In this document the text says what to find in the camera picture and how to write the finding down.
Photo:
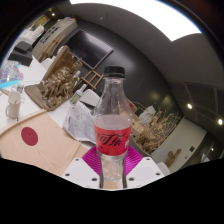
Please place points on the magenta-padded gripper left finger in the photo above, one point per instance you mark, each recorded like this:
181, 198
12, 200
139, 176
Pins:
81, 171

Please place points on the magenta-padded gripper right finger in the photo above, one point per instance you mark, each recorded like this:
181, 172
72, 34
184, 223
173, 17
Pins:
143, 171

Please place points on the clear red-label drink bottle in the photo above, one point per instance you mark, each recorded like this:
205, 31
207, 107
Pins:
112, 133

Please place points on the wooden figure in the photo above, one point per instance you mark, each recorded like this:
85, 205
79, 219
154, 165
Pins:
173, 156

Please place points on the dried plant in grey pot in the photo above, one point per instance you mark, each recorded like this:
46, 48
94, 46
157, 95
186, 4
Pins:
153, 133

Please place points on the printed newspaper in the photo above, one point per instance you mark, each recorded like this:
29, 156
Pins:
78, 123

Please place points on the flat round red coaster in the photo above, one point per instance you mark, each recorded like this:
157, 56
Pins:
29, 136

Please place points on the white plastic chair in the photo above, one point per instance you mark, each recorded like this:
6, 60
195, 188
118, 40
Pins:
90, 98
48, 63

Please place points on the clear green-label bottle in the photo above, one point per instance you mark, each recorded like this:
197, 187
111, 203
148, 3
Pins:
76, 97

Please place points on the long wooden slat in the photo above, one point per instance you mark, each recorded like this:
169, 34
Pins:
23, 120

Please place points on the recessed ceiling spotlight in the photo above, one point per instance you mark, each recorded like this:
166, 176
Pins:
220, 121
189, 106

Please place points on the wooden sculpture model on board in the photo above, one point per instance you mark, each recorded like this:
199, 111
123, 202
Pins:
56, 86

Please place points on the wooden easel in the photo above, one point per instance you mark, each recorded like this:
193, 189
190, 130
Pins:
91, 78
50, 50

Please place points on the white ceramic mug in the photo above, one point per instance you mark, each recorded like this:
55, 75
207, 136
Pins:
14, 105

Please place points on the small white-lidded jar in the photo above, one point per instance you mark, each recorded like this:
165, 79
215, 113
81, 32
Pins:
20, 88

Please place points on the large flat black box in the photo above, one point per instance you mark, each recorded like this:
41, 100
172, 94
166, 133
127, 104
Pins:
20, 58

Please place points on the small black box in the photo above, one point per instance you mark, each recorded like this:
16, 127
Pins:
22, 46

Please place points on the white cabinet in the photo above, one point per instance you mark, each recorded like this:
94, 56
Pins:
53, 33

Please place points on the long ceiling light panel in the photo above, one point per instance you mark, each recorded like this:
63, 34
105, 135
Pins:
150, 16

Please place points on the black wall television screen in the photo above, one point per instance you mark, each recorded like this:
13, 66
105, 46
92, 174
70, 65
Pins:
88, 48

